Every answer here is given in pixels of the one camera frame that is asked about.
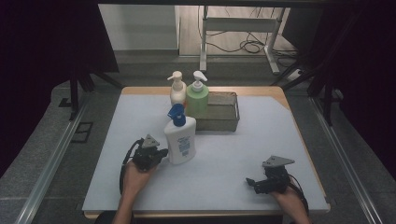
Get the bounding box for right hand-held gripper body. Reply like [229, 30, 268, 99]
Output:
[258, 155, 296, 195]

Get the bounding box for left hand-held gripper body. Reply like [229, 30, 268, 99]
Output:
[132, 133, 163, 173]

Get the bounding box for white bottle with blue pump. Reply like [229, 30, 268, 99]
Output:
[163, 103, 198, 165]

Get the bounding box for cream pump bottle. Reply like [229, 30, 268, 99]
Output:
[166, 70, 188, 108]

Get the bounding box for green bottle with white pump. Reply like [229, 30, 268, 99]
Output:
[185, 70, 210, 119]

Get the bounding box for metal mesh basket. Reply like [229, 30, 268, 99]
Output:
[194, 91, 241, 133]

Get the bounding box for person's left hand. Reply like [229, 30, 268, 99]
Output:
[122, 160, 157, 198]

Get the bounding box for person's right hand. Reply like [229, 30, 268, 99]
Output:
[269, 186, 308, 217]

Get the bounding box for pale blue table mat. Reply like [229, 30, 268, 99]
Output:
[81, 93, 331, 215]

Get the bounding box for wooden table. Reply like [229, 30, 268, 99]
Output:
[83, 86, 329, 220]

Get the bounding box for black metal stand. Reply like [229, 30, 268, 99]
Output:
[270, 12, 359, 127]
[58, 66, 125, 121]

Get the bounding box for white cabinet panel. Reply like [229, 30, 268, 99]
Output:
[98, 4, 181, 52]

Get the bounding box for dark curtain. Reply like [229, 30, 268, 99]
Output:
[281, 0, 396, 180]
[0, 0, 120, 178]

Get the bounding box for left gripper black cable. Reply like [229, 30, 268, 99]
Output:
[119, 138, 145, 196]

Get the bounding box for aluminium rail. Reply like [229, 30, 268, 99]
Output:
[309, 96, 386, 224]
[13, 92, 92, 224]

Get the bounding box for black floor cables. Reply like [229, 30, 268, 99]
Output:
[205, 6, 300, 68]

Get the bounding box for white metal desk frame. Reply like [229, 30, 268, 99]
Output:
[199, 5, 286, 76]

